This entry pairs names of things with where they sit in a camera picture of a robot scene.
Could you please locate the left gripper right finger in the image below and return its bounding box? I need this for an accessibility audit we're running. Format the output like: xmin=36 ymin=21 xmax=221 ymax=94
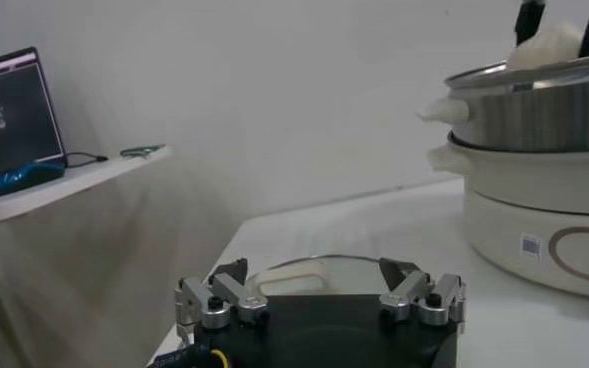
xmin=378 ymin=257 xmax=468 ymax=327

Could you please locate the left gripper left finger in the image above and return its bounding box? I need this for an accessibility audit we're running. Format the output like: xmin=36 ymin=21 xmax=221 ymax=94
xmin=173 ymin=257 xmax=270 ymax=331

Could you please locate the white steamed baozi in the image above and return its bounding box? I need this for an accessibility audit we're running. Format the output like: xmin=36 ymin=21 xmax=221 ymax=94
xmin=506 ymin=19 xmax=586 ymax=70

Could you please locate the glass pot lid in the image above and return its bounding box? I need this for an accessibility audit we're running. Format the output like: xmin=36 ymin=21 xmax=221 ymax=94
xmin=243 ymin=253 xmax=400 ymax=297

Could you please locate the steel steamer basket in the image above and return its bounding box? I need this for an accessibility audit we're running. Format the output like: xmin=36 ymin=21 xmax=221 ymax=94
xmin=416 ymin=52 xmax=589 ymax=154

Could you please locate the white electric cooking pot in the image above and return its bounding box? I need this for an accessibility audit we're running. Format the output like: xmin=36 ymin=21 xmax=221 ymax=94
xmin=426 ymin=132 xmax=589 ymax=304

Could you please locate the green and white phone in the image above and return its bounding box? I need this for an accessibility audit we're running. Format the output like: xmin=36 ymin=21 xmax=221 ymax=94
xmin=119 ymin=143 xmax=167 ymax=159

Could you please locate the white side table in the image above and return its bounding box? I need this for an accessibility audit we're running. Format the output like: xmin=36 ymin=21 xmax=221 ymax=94
xmin=0 ymin=145 xmax=171 ymax=229

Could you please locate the blue computer mouse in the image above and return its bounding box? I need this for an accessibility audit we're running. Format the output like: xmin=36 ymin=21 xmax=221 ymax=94
xmin=0 ymin=162 xmax=66 ymax=197

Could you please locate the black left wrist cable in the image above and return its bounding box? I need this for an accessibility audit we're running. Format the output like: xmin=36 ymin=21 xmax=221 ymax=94
xmin=146 ymin=343 xmax=231 ymax=368

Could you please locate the black laptop cable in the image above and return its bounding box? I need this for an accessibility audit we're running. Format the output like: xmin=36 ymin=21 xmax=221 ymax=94
xmin=65 ymin=151 xmax=110 ymax=169

